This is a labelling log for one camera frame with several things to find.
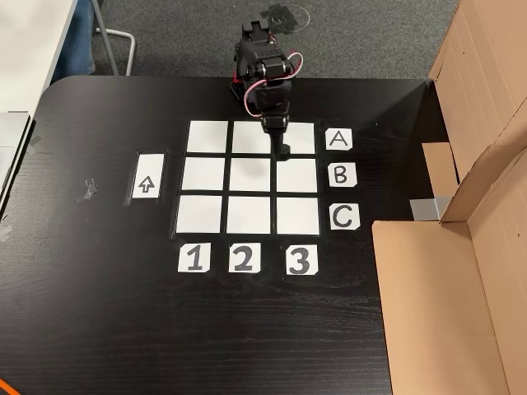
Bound paper sheet letter A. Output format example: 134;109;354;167
324;128;353;151

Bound white desk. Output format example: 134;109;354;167
0;0;79;114

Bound paper sheet number 1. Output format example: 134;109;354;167
177;242;212;273

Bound white arrow paper sheet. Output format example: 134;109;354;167
131;153;165;200

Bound white square paper sheet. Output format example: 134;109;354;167
276;197;321;236
229;157;272;193
186;120;229;153
276;121;316;155
276;158;319;193
181;156;226;192
226;196;272;235
231;120;273;155
175;194;224;235

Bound dark floor tape patch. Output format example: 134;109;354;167
259;3;304;36

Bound brown cardboard sheet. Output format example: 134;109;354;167
422;0;527;198
371;143;527;395

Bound paper sheet number 2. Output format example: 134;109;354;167
228;242;262;274

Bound crumpled clear tape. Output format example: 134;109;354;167
76;178;99;203

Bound paper sheet number 3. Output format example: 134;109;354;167
286;244;319;276

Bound paper sheet letter C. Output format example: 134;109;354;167
329;203;361;231

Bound grey metal desk leg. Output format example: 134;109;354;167
91;0;137;77

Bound person's leg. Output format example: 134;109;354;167
52;0;98;81

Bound paper sheet letter B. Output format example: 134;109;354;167
328;162;357;188

